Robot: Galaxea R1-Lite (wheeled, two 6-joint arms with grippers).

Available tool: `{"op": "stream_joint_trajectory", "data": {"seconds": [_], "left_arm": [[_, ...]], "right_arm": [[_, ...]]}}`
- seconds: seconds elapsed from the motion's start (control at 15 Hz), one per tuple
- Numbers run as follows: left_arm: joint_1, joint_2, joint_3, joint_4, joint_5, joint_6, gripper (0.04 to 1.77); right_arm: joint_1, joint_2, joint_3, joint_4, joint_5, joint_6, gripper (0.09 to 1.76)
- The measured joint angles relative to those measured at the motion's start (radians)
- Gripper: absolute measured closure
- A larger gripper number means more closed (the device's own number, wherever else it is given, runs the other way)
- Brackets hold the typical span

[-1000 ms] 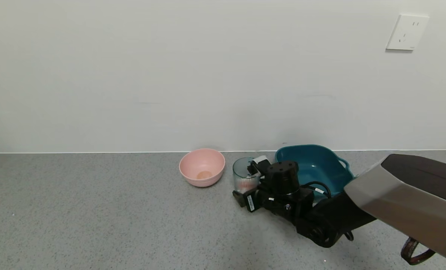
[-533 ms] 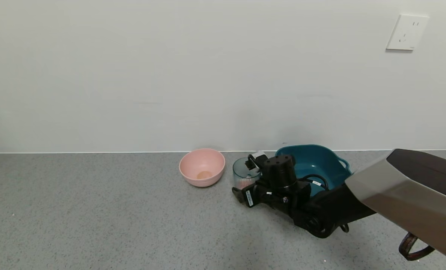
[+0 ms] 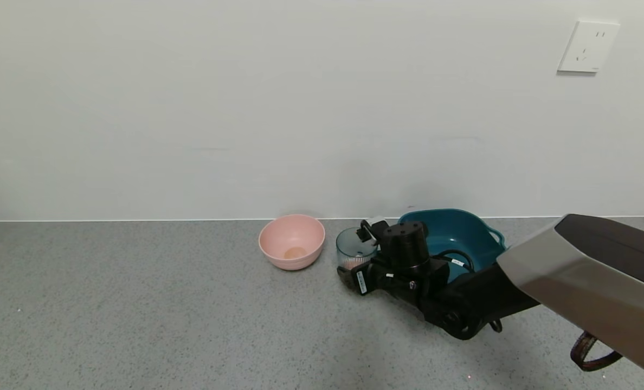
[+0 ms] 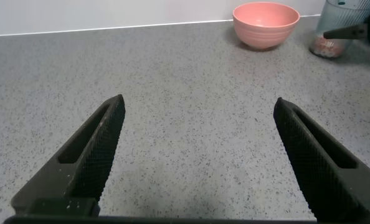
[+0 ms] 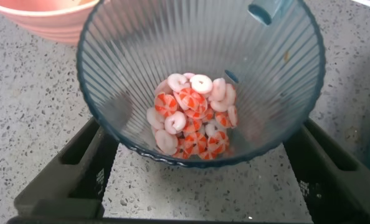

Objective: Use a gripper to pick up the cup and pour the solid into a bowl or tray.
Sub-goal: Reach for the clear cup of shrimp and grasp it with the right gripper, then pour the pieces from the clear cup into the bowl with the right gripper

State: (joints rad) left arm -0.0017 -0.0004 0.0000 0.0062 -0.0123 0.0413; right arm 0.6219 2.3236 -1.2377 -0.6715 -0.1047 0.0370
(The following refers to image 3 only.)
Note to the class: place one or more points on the pink plastic bowl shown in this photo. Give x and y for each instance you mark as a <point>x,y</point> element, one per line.
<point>292,238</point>

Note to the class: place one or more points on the clear ribbed plastic cup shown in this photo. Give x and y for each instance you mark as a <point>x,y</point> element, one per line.
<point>350,246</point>

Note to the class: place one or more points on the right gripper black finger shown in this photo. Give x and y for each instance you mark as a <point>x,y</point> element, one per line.
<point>349,276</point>
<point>371,230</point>

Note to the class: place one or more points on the teal plastic basin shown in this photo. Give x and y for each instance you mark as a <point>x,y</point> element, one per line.
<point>460,233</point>

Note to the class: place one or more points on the right robot arm silver black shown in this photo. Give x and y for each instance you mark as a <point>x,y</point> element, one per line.
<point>571,271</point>

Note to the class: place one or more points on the white wall socket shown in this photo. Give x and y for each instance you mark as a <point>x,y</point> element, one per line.
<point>587,47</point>

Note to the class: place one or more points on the pink and white solid pieces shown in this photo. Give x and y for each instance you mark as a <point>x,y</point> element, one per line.
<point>354,265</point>

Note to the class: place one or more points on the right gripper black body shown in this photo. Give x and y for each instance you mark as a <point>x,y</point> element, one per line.
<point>361,282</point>

